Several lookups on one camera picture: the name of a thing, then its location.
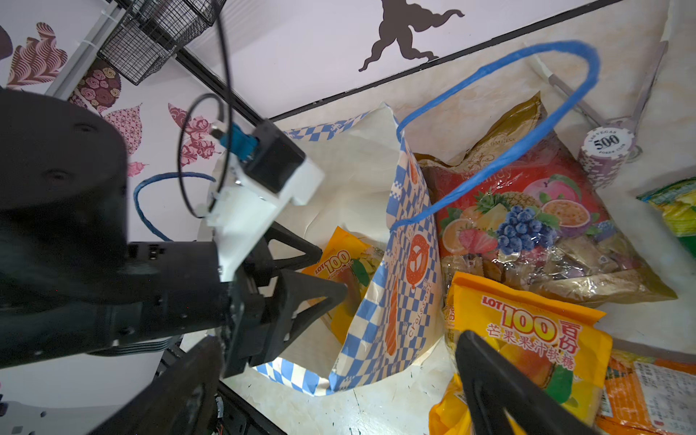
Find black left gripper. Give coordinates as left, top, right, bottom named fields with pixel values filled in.
left=221, top=222, right=347, bottom=378

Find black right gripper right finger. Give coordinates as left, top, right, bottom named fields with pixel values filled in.
left=455, top=331, right=594, bottom=435

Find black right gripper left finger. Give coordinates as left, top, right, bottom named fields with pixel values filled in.
left=92, top=336, right=223, bottom=435

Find yellow snack packet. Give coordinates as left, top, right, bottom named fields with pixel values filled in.
left=444, top=272, right=613, bottom=427

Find blue checkered paper bag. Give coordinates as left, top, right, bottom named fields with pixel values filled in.
left=132, top=40, right=602, bottom=397

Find orange snack packet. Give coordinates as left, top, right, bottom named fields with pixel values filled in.
left=596, top=350, right=695, bottom=435

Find red gold fruit snack bag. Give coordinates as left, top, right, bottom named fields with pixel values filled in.
left=415, top=91, right=678, bottom=306

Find green snack packet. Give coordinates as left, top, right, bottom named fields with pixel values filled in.
left=637, top=177, right=696, bottom=257

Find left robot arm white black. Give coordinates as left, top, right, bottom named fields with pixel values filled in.
left=1, top=90, right=346, bottom=375

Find metal tongs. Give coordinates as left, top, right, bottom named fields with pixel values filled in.
left=529, top=40, right=670, bottom=161

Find aluminium crossbar left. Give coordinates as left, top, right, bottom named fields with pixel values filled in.
left=45, top=1, right=126, bottom=101

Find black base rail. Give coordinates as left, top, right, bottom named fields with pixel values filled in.
left=203, top=380, right=286, bottom=435

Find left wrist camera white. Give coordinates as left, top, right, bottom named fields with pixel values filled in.
left=203, top=120, right=324, bottom=282

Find black wire mesh basket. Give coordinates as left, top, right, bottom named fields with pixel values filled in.
left=98, top=0, right=225, bottom=85

